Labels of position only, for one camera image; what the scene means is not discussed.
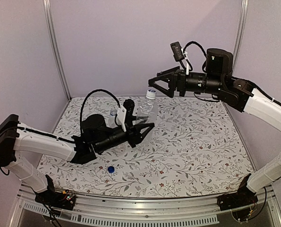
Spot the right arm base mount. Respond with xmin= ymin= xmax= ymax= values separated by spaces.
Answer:
xmin=217 ymin=192 xmax=258 ymax=222

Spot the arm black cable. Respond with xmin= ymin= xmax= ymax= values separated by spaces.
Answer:
xmin=182 ymin=41 xmax=208 ymax=59
xmin=80 ymin=89 xmax=121 ymax=121

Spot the aluminium front rail frame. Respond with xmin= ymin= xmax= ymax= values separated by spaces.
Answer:
xmin=9 ymin=184 xmax=281 ymax=227

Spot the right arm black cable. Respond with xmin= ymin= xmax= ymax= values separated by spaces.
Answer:
xmin=182 ymin=41 xmax=208 ymax=59

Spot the blue bottle cap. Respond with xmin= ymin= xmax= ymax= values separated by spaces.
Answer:
xmin=107 ymin=166 xmax=115 ymax=173

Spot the aluminium corner post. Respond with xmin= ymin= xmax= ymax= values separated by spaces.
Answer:
xmin=232 ymin=0 xmax=249 ymax=56
xmin=43 ymin=0 xmax=72 ymax=101

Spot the clear bottle white cap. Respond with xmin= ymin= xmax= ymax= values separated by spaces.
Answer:
xmin=133 ymin=88 xmax=159 ymax=142

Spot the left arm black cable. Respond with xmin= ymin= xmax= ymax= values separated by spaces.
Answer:
xmin=80 ymin=89 xmax=121 ymax=121

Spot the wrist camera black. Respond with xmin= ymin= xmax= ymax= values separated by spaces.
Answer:
xmin=170 ymin=42 xmax=193 ymax=75
xmin=115 ymin=99 xmax=135 ymax=132

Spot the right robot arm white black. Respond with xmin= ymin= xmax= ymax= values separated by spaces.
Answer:
xmin=148 ymin=48 xmax=281 ymax=206

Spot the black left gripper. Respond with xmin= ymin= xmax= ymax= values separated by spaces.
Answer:
xmin=95 ymin=117 xmax=154 ymax=154

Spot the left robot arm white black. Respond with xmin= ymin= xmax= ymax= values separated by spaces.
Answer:
xmin=0 ymin=114 xmax=154 ymax=205

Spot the floral patterned table mat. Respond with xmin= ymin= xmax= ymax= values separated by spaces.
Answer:
xmin=38 ymin=97 xmax=254 ymax=198

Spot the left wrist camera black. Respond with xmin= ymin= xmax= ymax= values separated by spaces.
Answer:
xmin=115 ymin=99 xmax=135 ymax=132

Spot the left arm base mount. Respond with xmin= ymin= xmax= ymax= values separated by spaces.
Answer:
xmin=35 ymin=175 xmax=76 ymax=210

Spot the right aluminium corner post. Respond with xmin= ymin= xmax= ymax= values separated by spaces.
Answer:
xmin=232 ymin=0 xmax=249 ymax=56

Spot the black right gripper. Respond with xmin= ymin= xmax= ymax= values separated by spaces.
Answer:
xmin=148 ymin=66 xmax=223 ymax=97

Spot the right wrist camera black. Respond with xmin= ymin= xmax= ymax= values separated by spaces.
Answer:
xmin=170 ymin=42 xmax=193 ymax=75

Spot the Pepsi bottle blue label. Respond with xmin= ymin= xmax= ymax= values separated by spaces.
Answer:
xmin=108 ymin=108 xmax=118 ymax=128

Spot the left aluminium corner post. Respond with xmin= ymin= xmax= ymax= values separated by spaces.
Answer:
xmin=43 ymin=0 xmax=72 ymax=101

